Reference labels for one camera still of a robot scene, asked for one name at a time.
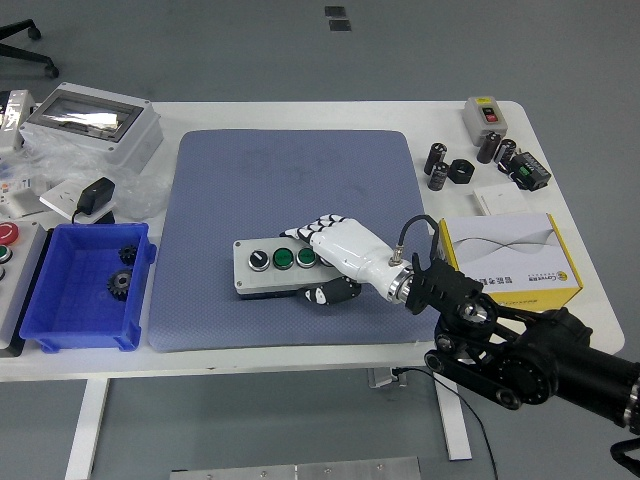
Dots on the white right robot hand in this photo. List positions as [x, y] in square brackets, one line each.
[350, 245]

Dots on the grey four-button control box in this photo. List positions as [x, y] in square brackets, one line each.
[260, 282]

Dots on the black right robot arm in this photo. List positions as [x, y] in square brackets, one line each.
[530, 370]

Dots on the grey-blue textured mat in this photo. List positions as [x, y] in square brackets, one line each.
[225, 190]

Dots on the black hexagonal nut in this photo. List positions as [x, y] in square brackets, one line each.
[467, 175]

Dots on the yellow and white cardboard box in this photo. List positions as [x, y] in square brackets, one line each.
[525, 245]

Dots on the black module with green terminal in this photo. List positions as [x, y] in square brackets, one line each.
[531, 172]

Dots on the white table leg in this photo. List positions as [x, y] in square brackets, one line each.
[87, 425]
[457, 435]

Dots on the clear plastic bag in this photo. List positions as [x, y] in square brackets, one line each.
[137, 195]

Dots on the dark floor plate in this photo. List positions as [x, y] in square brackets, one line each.
[335, 12]
[340, 26]

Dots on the small black gear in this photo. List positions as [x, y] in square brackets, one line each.
[128, 255]

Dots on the silver metal plate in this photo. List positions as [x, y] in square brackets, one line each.
[300, 470]

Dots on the large black gear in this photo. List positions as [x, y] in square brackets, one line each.
[120, 285]

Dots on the black power adapter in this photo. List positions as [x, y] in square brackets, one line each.
[97, 194]

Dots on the blue plastic bin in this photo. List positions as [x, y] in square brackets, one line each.
[75, 310]

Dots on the grey emergency-stop control box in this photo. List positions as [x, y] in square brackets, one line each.
[20, 285]

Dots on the small white printed box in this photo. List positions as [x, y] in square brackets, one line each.
[20, 200]

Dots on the grey device in plastic wrap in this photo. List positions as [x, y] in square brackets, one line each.
[12, 120]

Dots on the black office chair base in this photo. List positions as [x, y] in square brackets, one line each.
[25, 55]

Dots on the grey under-table bracket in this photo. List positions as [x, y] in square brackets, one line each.
[380, 377]

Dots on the white wall switch plate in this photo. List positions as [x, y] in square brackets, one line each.
[500, 199]

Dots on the grey two-button switch box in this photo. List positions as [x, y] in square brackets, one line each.
[480, 125]

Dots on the grey enclosure with clear lid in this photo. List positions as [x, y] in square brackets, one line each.
[130, 145]

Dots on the white wall socket plate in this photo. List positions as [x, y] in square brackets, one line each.
[59, 197]

